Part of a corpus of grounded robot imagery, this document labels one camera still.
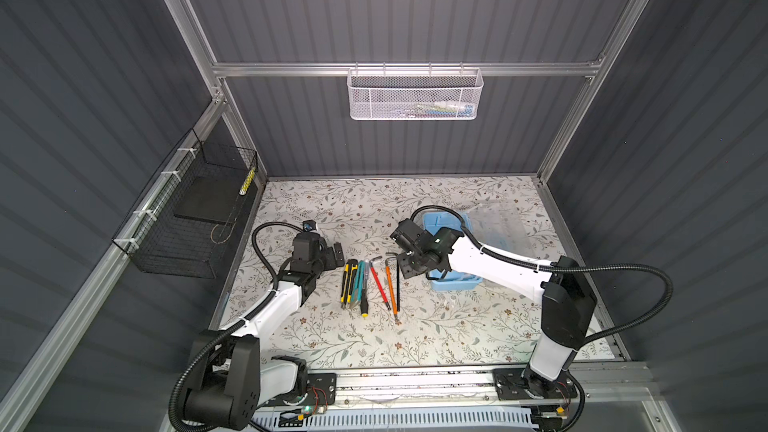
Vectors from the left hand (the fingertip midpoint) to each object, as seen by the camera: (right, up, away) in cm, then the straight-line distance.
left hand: (325, 249), depth 89 cm
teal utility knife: (+10, -11, +2) cm, 15 cm away
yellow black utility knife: (+7, -6, +4) cm, 10 cm away
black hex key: (+22, -10, +4) cm, 25 cm away
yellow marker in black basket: (-20, +20, -7) cm, 29 cm away
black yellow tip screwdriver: (+12, -13, 0) cm, 17 cm away
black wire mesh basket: (-31, +9, -17) cm, 37 cm away
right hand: (+25, -4, -5) cm, 26 cm away
